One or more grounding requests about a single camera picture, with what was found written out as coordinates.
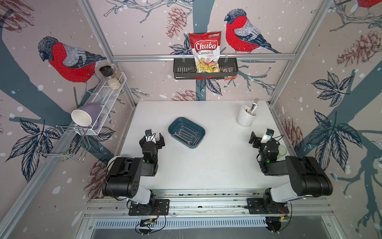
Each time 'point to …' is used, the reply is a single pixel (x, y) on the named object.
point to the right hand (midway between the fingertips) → (259, 132)
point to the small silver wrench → (178, 136)
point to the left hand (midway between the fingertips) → (154, 131)
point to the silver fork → (254, 105)
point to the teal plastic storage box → (186, 131)
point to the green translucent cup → (282, 151)
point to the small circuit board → (147, 222)
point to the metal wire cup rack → (68, 142)
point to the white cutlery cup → (244, 117)
